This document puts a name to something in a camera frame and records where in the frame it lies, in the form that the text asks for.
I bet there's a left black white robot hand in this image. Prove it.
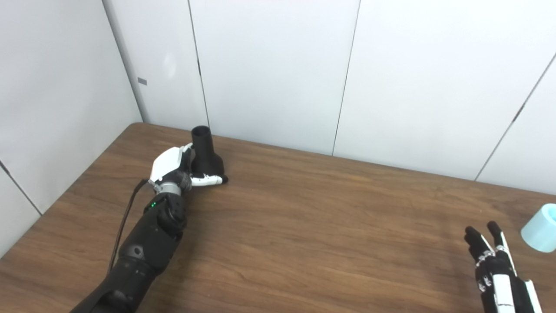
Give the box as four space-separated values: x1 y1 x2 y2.
149 143 229 195

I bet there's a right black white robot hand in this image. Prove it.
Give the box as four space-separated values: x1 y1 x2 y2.
464 221 543 313

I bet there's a black funnel-shaped nozzle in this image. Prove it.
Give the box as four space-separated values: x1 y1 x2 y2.
190 125 226 183

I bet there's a light blue cylinder cup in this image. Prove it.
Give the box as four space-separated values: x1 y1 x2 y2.
520 203 556 253

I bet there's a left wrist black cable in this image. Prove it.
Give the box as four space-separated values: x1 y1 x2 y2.
106 179 150 274

